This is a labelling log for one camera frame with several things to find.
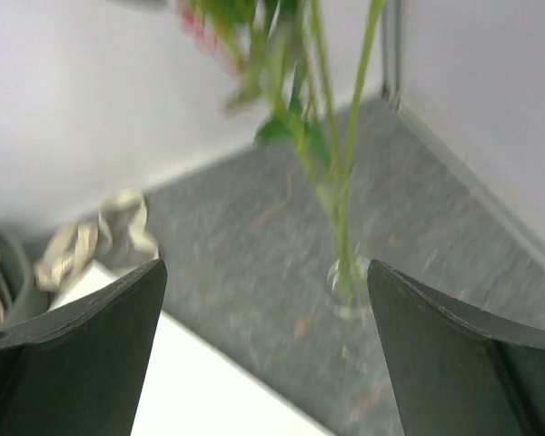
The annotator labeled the grey green plastic tray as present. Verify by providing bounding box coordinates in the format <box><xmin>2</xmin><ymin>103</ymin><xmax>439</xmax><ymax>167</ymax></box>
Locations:
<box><xmin>0</xmin><ymin>227</ymin><xmax>49</xmax><ymax>330</ymax></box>

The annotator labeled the cream printed ribbon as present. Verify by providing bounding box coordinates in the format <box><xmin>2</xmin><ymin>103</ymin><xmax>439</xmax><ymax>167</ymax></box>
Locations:
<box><xmin>34</xmin><ymin>190</ymin><xmax>160</xmax><ymax>292</ymax></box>

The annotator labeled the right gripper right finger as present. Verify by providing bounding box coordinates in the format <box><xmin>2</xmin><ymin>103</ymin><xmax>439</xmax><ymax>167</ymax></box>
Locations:
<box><xmin>367</xmin><ymin>260</ymin><xmax>545</xmax><ymax>435</ymax></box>

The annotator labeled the clear glass vase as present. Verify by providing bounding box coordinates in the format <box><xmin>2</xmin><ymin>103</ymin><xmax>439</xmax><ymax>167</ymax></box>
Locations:
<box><xmin>325</xmin><ymin>244</ymin><xmax>372</xmax><ymax>320</ymax></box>

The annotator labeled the light pink rose stem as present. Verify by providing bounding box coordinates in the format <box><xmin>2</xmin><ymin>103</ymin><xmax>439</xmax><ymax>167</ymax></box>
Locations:
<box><xmin>308</xmin><ymin>0</ymin><xmax>351</xmax><ymax>286</ymax></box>

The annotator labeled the white wrapping paper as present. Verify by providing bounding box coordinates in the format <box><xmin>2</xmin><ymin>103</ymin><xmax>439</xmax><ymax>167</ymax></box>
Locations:
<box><xmin>50</xmin><ymin>265</ymin><xmax>327</xmax><ymax>435</ymax></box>

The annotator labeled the small pink rose stem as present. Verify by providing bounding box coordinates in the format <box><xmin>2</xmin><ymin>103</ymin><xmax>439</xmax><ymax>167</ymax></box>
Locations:
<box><xmin>178</xmin><ymin>1</ymin><xmax>357</xmax><ymax>254</ymax></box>

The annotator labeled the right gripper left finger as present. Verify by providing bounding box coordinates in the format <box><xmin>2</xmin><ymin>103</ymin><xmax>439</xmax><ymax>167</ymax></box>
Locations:
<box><xmin>0</xmin><ymin>260</ymin><xmax>167</xmax><ymax>435</ymax></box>

